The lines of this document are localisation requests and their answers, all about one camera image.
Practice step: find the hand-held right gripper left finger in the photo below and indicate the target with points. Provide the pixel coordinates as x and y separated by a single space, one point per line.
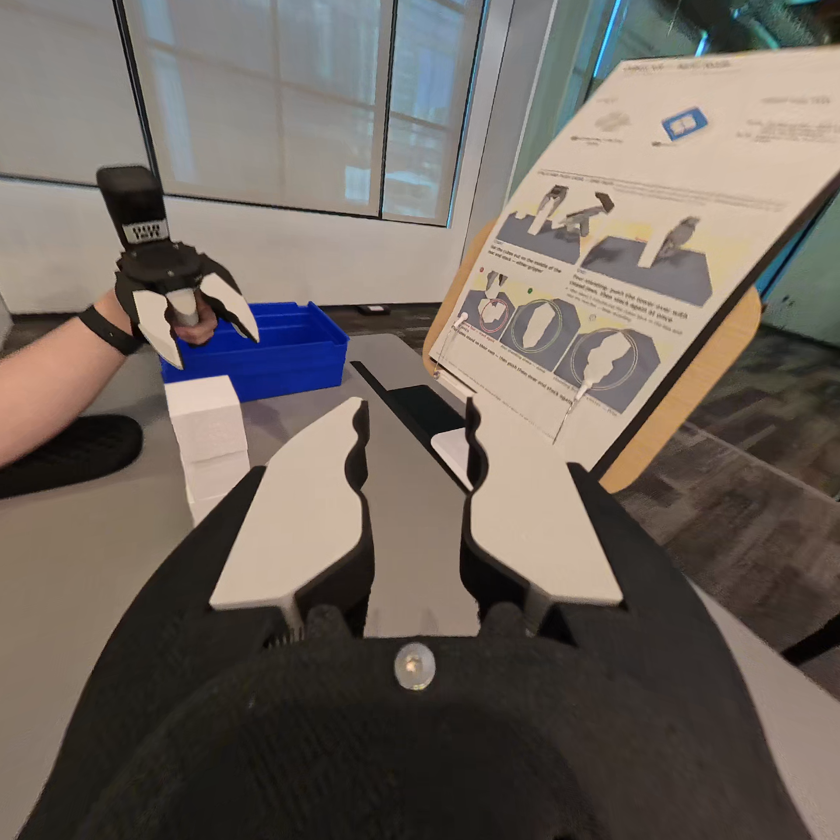
295 525

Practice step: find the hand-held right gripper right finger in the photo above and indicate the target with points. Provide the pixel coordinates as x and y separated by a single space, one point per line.
544 525

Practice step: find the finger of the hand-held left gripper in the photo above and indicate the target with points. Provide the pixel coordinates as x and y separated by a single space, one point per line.
229 302
157 321

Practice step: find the white foam cube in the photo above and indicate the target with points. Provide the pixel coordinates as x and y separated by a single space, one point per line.
213 479
203 510
207 413

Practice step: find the person's left forearm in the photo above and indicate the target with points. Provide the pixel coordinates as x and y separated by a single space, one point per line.
46 394

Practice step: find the person's left hand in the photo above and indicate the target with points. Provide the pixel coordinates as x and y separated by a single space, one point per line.
203 331

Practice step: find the black wrist band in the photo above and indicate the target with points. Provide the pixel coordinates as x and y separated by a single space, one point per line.
108 331

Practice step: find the blue plastic bin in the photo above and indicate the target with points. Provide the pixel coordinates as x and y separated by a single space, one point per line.
295 367

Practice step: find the white document stand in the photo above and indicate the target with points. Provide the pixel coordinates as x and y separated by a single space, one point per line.
449 449

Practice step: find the black mesh wrist rest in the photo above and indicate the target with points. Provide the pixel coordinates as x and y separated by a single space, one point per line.
79 453

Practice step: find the printed instruction sheet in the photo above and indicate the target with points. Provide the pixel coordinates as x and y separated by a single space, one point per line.
656 197

